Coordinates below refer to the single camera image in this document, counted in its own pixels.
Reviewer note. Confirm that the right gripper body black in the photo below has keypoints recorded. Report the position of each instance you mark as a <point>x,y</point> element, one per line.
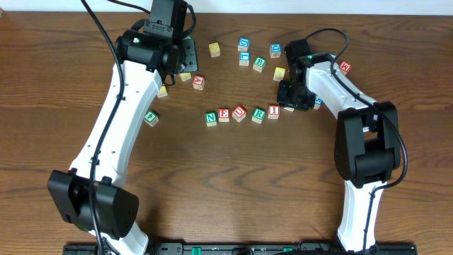
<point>294,100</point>

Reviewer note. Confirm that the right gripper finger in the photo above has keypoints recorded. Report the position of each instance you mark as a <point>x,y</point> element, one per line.
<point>287,93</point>
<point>306,102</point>

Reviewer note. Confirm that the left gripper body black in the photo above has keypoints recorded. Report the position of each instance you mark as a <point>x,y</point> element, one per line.
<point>191,57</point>

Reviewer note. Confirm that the red I block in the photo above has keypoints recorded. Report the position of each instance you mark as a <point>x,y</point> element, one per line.
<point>273,112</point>

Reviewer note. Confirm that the green R block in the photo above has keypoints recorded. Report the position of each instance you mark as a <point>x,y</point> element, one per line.
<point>258,115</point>

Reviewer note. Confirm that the red U block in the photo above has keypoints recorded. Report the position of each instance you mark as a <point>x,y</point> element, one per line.
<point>239,113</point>

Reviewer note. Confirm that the red E block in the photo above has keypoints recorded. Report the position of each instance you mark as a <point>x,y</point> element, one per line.
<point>224,115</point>

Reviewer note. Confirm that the green N block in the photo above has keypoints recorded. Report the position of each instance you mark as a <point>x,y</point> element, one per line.
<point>211,119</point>

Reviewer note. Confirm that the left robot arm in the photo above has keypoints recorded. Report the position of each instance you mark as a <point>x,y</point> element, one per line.
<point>91,194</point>

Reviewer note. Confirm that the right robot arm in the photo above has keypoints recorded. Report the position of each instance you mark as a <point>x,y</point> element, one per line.
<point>366,148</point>

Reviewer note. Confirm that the blue S block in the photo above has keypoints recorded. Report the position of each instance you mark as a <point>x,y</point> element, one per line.
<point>317,103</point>

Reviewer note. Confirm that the yellow block beside R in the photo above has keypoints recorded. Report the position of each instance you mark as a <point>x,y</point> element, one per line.
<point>185,76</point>

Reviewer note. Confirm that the blue D block right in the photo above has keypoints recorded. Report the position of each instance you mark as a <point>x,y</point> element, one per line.
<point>275,50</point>

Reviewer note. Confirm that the blue d block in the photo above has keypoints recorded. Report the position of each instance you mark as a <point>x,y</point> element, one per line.
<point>275,50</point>
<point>243,44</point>

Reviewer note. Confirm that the yellow O block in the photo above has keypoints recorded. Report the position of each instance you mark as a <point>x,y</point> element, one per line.
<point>214,49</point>

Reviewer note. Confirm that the red A block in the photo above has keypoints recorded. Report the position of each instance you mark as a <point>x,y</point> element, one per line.
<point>198,82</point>

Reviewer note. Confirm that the green B block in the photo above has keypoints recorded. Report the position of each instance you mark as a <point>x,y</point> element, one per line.
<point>259,64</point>

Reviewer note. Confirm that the red M block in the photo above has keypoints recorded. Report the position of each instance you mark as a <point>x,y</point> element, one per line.
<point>344,67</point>

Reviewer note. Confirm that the blue L block centre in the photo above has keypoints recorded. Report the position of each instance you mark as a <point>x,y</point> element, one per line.
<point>244,58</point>

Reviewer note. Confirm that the blue D block upper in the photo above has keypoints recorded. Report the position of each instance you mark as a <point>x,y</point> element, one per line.
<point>243,44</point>

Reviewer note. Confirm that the green 4 block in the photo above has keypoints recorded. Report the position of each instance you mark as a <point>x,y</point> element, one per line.
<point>151,118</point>

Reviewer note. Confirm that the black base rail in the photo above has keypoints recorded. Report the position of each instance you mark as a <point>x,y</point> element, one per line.
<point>306,247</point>

